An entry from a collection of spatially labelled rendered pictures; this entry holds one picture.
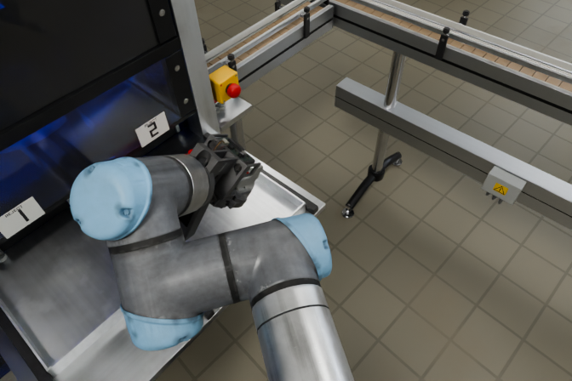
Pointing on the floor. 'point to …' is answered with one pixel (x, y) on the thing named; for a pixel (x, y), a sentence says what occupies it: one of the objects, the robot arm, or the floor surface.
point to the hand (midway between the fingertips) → (240, 179)
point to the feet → (369, 183)
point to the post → (189, 40)
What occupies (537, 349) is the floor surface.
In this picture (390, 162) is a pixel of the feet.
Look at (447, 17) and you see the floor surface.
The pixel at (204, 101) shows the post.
